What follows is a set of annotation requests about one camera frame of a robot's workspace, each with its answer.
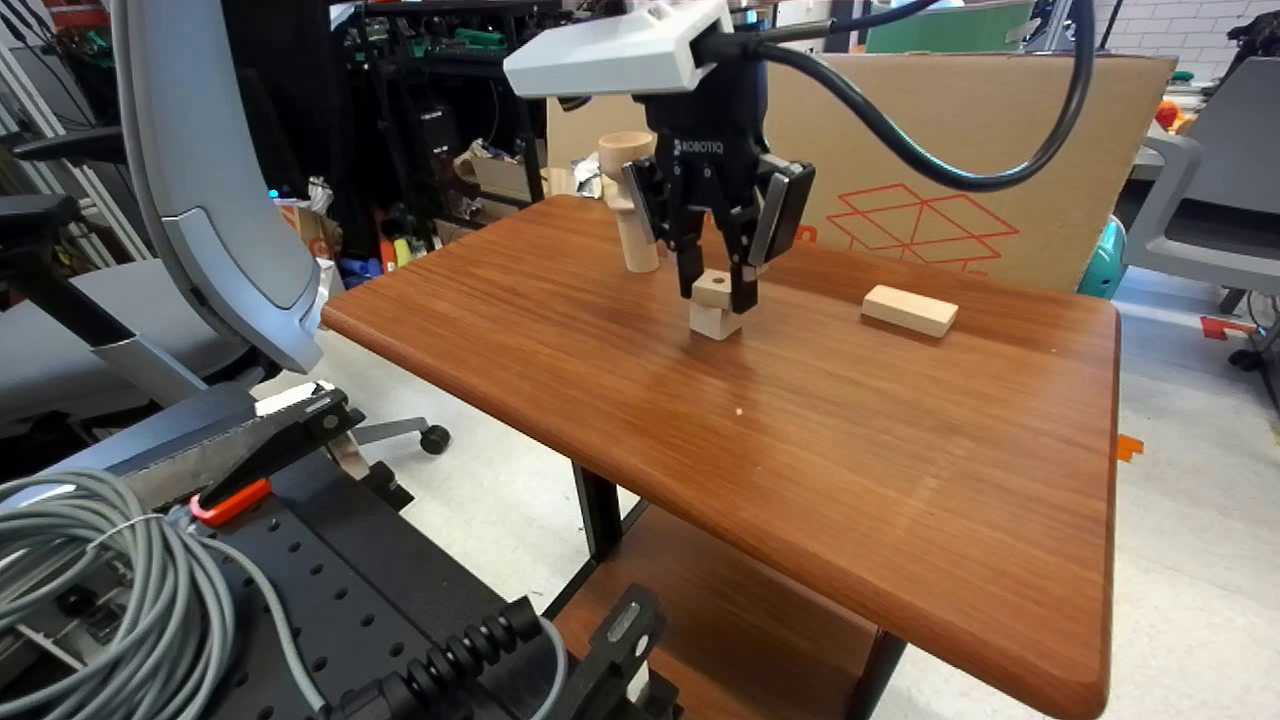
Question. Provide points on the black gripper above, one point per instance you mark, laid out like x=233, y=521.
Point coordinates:
x=715, y=133

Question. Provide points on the wooden cube with hole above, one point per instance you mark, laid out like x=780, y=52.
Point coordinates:
x=715, y=320

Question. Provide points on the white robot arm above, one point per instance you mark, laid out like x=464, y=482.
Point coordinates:
x=600, y=52

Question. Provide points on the tall wooden spool peg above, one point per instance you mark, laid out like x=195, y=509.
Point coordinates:
x=639, y=245

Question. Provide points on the flat rectangular wooden block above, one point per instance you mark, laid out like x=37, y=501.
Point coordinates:
x=908, y=309

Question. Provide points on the large brown cardboard sheet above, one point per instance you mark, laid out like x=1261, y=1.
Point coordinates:
x=934, y=133

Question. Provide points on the green board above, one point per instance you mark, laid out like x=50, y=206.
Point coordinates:
x=953, y=25

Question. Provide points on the black cluttered shelf rack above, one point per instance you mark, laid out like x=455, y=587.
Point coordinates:
x=400, y=105

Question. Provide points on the teal ball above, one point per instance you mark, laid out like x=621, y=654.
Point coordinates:
x=1106, y=262

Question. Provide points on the light grey office chair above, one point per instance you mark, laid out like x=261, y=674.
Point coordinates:
x=1224, y=160

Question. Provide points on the grey high-back office chair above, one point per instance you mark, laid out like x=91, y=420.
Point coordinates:
x=200, y=173

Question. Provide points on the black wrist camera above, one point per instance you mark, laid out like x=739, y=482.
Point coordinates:
x=788, y=202

